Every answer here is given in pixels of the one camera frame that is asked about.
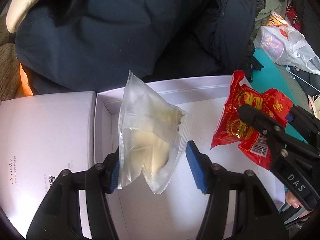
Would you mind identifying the red gold snack packet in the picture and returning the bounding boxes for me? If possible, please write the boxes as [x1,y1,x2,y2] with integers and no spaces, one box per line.
[210,70,293,170]

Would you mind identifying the clear zip bag cream contents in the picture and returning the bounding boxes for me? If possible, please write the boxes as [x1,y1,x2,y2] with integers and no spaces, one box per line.
[118,72,191,194]

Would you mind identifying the person's hand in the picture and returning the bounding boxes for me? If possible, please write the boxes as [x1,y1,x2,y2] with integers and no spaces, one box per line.
[285,190,303,209]

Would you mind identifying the white handbag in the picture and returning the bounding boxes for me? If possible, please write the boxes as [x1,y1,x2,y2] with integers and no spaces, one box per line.
[308,94,320,119]

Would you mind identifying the teal bubble mailer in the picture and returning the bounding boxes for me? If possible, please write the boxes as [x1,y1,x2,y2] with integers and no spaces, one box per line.
[251,49,312,113]

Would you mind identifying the white plastic shopping bag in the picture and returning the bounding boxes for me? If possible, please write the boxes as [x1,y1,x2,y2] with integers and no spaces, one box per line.
[253,25,319,75]

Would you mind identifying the white open gift box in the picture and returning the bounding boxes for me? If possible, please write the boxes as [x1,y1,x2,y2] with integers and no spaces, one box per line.
[0,75,286,240]

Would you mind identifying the orange cloth piece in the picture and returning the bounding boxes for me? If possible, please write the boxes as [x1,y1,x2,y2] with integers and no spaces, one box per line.
[16,63,34,98]

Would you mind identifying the dark navy jacket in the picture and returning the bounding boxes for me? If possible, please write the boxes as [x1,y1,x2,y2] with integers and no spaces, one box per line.
[15,0,266,94]

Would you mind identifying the white wire hanger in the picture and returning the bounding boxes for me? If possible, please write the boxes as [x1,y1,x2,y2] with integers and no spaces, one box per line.
[286,66,320,96]

